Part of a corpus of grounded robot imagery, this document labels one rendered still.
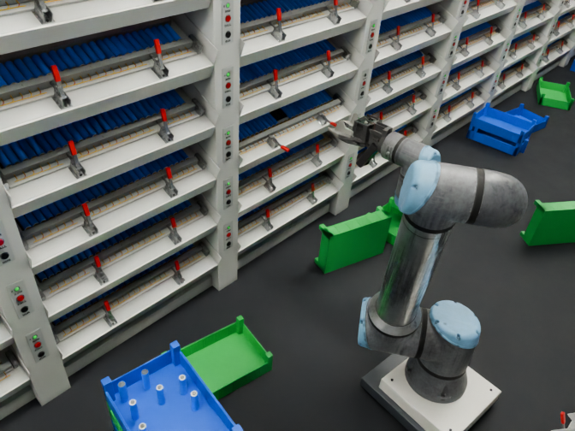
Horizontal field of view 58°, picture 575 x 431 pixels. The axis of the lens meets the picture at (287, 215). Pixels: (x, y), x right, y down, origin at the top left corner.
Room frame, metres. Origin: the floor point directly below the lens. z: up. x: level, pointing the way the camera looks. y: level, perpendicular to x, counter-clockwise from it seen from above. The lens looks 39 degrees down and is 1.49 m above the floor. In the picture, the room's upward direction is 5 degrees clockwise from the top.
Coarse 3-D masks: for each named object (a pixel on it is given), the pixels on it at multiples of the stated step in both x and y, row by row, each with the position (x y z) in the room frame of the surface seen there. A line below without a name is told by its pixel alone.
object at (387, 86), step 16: (432, 48) 2.47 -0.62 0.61; (384, 64) 2.26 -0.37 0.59; (400, 64) 2.31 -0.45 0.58; (416, 64) 2.36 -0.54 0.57; (432, 64) 2.44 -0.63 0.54; (384, 80) 2.18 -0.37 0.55; (400, 80) 2.22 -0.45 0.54; (416, 80) 2.27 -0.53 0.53; (368, 96) 1.97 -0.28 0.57; (384, 96) 2.08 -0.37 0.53
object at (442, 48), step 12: (444, 0) 2.47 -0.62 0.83; (456, 0) 2.44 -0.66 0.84; (468, 0) 2.49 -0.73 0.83; (456, 12) 2.43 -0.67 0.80; (444, 48) 2.44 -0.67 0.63; (432, 84) 2.44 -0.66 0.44; (444, 84) 2.48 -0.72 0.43; (432, 108) 2.43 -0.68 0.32; (420, 120) 2.45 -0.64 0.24; (432, 132) 2.49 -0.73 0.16
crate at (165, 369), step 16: (176, 352) 0.80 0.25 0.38; (144, 368) 0.76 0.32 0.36; (160, 368) 0.78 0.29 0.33; (176, 368) 0.79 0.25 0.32; (192, 368) 0.76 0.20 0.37; (112, 384) 0.70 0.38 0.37; (128, 384) 0.73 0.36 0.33; (176, 384) 0.74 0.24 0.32; (192, 384) 0.75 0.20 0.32; (112, 400) 0.65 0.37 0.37; (128, 400) 0.69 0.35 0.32; (144, 400) 0.69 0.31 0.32; (176, 400) 0.70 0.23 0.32; (208, 400) 0.70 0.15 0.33; (128, 416) 0.65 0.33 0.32; (144, 416) 0.65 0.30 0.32; (160, 416) 0.65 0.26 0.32; (176, 416) 0.66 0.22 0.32; (192, 416) 0.66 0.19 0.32; (208, 416) 0.66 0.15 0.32; (224, 416) 0.65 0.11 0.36
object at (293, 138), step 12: (336, 84) 1.96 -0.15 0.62; (336, 96) 1.93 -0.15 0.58; (348, 108) 1.90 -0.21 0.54; (312, 120) 1.78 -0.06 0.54; (336, 120) 1.83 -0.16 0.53; (300, 132) 1.70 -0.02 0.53; (312, 132) 1.72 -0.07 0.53; (324, 132) 1.80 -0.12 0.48; (264, 144) 1.58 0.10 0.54; (288, 144) 1.62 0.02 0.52; (240, 156) 1.43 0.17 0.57; (252, 156) 1.50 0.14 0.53; (264, 156) 1.53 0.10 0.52; (240, 168) 1.45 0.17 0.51
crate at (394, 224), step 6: (390, 198) 1.96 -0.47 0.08; (390, 204) 1.95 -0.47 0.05; (390, 210) 1.95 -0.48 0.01; (396, 210) 1.95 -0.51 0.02; (396, 216) 1.92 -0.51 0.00; (390, 222) 1.87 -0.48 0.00; (396, 222) 1.88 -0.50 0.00; (390, 228) 1.83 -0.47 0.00; (396, 228) 1.83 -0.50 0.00; (390, 234) 1.74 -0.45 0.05; (396, 234) 1.79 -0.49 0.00; (390, 240) 1.73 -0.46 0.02
